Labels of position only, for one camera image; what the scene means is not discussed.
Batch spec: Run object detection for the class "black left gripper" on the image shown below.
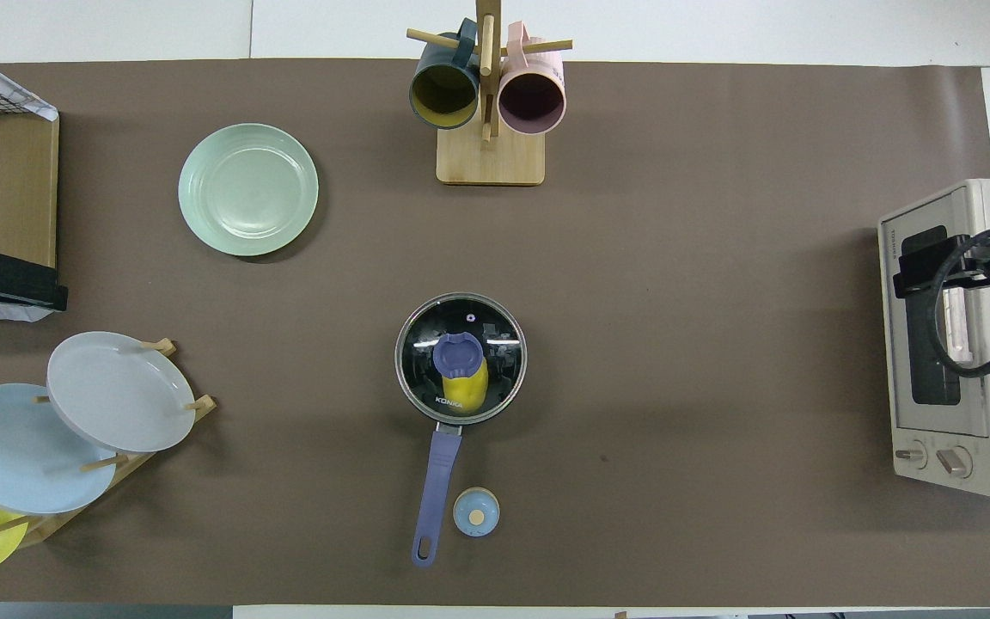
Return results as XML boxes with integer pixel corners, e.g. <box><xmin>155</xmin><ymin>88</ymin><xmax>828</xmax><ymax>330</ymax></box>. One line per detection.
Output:
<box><xmin>0</xmin><ymin>251</ymin><xmax>68</xmax><ymax>312</ymax></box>

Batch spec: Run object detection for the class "glass lid purple knob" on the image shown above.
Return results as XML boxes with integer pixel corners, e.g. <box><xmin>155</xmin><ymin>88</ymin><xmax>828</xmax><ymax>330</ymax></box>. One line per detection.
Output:
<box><xmin>394</xmin><ymin>292</ymin><xmax>529</xmax><ymax>426</ymax></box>

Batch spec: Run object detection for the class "grey plate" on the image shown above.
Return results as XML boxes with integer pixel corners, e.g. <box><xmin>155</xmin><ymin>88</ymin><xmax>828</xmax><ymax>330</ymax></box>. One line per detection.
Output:
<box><xmin>46</xmin><ymin>331</ymin><xmax>197</xmax><ymax>454</ymax></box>

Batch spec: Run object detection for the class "light blue plate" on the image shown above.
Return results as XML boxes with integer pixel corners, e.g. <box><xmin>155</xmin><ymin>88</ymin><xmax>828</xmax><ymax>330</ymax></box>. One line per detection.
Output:
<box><xmin>0</xmin><ymin>383</ymin><xmax>118</xmax><ymax>515</ymax></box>

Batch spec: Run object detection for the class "wooden plate rack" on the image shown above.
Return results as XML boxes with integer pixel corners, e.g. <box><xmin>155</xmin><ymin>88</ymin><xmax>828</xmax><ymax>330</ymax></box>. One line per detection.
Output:
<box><xmin>0</xmin><ymin>338</ymin><xmax>217</xmax><ymax>549</ymax></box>

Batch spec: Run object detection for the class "pale green plate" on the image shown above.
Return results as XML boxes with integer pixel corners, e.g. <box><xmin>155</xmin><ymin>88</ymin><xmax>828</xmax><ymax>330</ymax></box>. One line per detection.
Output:
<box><xmin>178</xmin><ymin>123</ymin><xmax>320</xmax><ymax>257</ymax></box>

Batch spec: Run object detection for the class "wooden shelf with basket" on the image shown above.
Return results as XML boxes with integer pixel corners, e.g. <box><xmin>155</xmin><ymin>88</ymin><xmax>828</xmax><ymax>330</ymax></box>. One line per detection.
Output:
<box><xmin>0</xmin><ymin>64</ymin><xmax>60</xmax><ymax>269</ymax></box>

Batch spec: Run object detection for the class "brown paper table mat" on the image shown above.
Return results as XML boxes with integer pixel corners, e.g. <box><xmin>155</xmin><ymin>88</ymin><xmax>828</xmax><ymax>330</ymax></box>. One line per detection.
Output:
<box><xmin>0</xmin><ymin>58</ymin><xmax>990</xmax><ymax>607</ymax></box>

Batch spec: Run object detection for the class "pink mug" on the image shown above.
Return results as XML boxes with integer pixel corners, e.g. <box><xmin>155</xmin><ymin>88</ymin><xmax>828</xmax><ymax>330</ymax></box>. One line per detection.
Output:
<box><xmin>498</xmin><ymin>21</ymin><xmax>566</xmax><ymax>136</ymax></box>

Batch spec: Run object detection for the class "dark blue mug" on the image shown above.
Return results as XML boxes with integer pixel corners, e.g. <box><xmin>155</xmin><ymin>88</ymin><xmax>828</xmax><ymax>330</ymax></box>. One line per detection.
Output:
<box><xmin>409</xmin><ymin>19</ymin><xmax>483</xmax><ymax>131</ymax></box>

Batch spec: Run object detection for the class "wooden mug tree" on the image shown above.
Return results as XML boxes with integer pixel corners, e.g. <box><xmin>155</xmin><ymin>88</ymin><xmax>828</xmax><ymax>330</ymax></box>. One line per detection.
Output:
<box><xmin>406</xmin><ymin>0</ymin><xmax>573</xmax><ymax>187</ymax></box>

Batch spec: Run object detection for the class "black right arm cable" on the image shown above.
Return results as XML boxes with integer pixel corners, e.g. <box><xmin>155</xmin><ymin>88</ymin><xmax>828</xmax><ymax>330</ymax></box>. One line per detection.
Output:
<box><xmin>932</xmin><ymin>225</ymin><xmax>990</xmax><ymax>379</ymax></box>

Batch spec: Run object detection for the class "black wire mesh panel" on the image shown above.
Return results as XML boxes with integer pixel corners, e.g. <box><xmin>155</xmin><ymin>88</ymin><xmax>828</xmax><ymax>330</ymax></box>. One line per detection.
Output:
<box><xmin>0</xmin><ymin>73</ymin><xmax>53</xmax><ymax>119</ymax></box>

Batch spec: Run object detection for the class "black pot purple handle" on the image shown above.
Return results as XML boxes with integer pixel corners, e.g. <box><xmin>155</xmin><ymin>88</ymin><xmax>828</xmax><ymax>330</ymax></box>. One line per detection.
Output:
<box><xmin>394</xmin><ymin>292</ymin><xmax>529</xmax><ymax>568</ymax></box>

